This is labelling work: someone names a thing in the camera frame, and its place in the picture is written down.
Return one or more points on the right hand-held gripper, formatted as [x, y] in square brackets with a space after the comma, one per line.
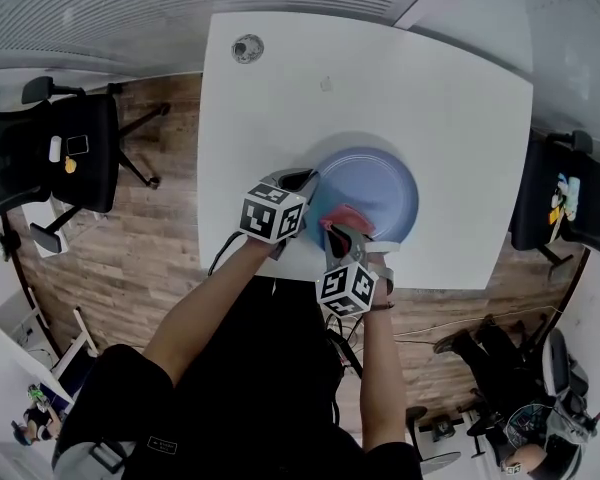
[345, 290]

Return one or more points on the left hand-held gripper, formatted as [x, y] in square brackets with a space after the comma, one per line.
[270, 213]

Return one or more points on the pink cloth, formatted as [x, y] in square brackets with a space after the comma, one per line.
[350, 218]

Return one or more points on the big blue plate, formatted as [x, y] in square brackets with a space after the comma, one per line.
[375, 193]

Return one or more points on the person's right forearm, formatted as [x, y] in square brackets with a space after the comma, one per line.
[380, 378]

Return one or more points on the person's left forearm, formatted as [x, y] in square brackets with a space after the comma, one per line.
[210, 313]

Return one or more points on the small clear tape piece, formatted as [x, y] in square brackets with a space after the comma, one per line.
[326, 84]

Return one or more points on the person's black clothing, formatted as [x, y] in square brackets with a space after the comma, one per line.
[260, 378]

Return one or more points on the black office chair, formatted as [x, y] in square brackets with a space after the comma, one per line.
[97, 183]
[530, 208]

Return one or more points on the white window blind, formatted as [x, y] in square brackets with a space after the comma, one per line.
[180, 8]

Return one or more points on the small yellow tag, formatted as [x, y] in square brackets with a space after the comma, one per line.
[555, 215]

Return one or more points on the black smartphone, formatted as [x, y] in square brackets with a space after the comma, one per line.
[77, 144]

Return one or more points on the small yellow trinket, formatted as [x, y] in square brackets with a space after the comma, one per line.
[70, 165]

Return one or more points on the white green bundle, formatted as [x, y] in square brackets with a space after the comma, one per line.
[570, 193]

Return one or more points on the grey white office chair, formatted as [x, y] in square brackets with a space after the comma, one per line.
[560, 363]

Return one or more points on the small white case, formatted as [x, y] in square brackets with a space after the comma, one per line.
[55, 149]

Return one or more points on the white low shelf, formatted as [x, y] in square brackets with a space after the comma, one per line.
[40, 215]

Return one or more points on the white side desk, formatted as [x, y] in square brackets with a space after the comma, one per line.
[72, 353]

